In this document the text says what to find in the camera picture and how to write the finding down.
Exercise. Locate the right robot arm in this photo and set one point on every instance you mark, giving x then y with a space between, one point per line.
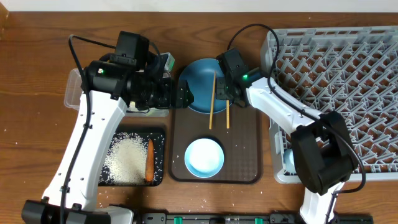
323 154

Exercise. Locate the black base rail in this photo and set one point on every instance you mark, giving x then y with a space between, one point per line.
233 218

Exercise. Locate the light blue plastic cup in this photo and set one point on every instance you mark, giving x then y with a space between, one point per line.
289 161

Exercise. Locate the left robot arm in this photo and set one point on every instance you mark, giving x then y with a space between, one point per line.
132 73

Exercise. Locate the clear plastic waste bin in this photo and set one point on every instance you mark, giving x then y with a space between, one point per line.
73 92

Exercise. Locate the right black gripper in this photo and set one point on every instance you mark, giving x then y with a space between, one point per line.
220 94

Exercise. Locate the grey dishwasher rack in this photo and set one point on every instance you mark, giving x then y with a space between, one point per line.
351 70

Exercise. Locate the black plastic tray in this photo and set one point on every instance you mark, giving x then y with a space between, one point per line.
158 137

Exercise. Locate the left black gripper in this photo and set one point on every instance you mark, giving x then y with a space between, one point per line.
168 101

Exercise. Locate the brown plastic serving tray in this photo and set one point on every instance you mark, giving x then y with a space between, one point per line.
241 144

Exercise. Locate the wooden chopstick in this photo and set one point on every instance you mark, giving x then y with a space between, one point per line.
227 115
212 101

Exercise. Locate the dark blue plate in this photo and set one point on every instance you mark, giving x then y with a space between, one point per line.
200 76

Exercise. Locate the orange carrot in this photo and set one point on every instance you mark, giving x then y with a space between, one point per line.
149 173

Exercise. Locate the light blue bowl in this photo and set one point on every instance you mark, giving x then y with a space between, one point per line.
204 158

